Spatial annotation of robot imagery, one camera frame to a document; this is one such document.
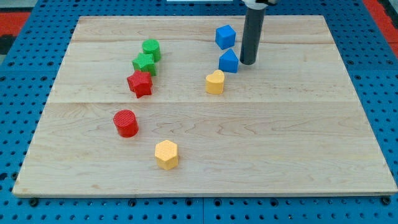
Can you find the blue cube block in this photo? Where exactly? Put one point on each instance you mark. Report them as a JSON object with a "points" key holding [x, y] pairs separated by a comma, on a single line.
{"points": [[225, 37]]}

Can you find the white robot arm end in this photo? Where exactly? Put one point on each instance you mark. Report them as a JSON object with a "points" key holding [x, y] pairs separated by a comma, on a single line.
{"points": [[260, 4]]}

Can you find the blue triangle block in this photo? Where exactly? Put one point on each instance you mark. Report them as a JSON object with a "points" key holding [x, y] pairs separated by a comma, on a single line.
{"points": [[228, 62]]}

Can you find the yellow heart block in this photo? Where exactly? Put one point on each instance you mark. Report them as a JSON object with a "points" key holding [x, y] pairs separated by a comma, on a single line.
{"points": [[214, 83]]}

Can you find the yellow hexagon block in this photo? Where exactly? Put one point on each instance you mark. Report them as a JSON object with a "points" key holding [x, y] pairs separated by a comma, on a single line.
{"points": [[166, 154]]}

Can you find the light wooden board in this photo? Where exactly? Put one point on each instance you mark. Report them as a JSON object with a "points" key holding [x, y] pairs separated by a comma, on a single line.
{"points": [[290, 125]]}

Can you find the red star block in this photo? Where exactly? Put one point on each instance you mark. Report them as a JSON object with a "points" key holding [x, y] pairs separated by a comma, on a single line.
{"points": [[140, 83]]}

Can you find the green star block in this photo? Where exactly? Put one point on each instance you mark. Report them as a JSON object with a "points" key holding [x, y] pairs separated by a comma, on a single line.
{"points": [[145, 63]]}

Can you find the red cylinder block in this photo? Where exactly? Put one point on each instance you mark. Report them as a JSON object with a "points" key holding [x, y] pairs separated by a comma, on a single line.
{"points": [[126, 123]]}

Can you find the green cylinder block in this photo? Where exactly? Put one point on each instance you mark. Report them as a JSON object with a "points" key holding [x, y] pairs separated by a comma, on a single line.
{"points": [[152, 46]]}

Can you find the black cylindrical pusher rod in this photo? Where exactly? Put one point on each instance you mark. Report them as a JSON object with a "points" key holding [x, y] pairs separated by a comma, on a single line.
{"points": [[251, 35]]}

